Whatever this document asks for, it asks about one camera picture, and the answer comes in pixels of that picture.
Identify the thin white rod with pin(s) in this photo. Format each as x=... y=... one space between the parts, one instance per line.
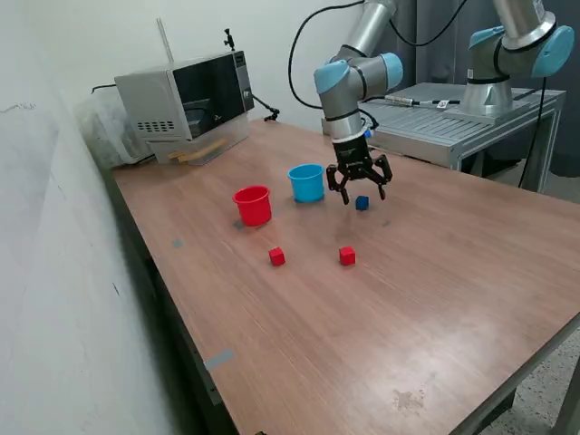
x=165 y=41

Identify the red plastic cup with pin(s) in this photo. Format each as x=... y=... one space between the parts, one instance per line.
x=254 y=210

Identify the clear plastic container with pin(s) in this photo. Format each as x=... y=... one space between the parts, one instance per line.
x=226 y=131

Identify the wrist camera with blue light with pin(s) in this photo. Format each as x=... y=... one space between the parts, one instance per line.
x=370 y=134

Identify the red cube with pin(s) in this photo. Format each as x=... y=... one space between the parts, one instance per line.
x=347 y=256
x=276 y=257

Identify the long light wooden stick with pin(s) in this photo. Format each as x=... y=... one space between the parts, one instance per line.
x=199 y=149

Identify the long blue-grey tape strip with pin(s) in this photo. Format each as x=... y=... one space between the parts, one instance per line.
x=219 y=359

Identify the short light wooden piece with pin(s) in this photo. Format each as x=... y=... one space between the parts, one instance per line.
x=183 y=159

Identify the blue cube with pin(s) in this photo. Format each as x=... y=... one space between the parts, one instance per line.
x=362 y=203

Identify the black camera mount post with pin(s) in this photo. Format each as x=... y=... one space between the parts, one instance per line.
x=230 y=40

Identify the aluminium robot base stand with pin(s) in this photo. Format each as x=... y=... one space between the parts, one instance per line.
x=435 y=131

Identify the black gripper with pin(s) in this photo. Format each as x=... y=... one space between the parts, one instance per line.
x=353 y=158

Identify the small blue-grey tape piece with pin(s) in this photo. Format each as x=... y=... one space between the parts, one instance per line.
x=176 y=243
x=238 y=225
x=276 y=213

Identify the grey curtain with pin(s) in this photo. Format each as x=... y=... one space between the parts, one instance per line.
x=446 y=59

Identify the silver microwave oven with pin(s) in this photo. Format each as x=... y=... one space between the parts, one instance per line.
x=149 y=99

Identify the blue plastic cup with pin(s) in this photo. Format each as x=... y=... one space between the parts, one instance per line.
x=308 y=188

